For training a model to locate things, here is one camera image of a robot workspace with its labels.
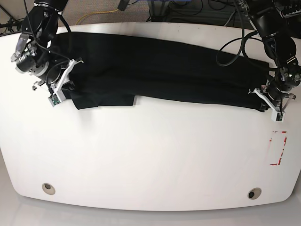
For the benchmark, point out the black T-shirt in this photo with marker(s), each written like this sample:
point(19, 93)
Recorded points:
point(117, 68)

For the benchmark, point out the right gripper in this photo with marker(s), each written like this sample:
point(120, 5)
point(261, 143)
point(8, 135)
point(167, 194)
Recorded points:
point(52, 73)

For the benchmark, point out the left table grommet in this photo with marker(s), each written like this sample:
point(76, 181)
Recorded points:
point(48, 189)

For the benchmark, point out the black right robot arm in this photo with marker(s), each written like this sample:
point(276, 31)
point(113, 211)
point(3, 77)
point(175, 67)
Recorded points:
point(41, 23)

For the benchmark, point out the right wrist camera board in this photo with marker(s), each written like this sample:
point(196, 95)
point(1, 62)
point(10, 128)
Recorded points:
point(54, 100)

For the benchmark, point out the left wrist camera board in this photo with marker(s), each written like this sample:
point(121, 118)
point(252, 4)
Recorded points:
point(277, 116)

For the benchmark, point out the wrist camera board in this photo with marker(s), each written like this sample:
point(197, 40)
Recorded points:
point(277, 116)
point(54, 100)

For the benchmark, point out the red tape rectangle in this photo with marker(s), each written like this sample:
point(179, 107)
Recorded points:
point(276, 147)

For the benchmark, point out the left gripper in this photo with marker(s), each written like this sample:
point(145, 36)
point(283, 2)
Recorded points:
point(276, 93)

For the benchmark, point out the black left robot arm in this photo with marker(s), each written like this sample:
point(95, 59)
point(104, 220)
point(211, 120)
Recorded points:
point(280, 47)

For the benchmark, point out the table grommet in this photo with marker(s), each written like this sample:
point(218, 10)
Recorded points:
point(254, 193)
point(48, 189)

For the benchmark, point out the right table grommet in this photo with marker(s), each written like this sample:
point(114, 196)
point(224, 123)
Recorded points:
point(254, 193)

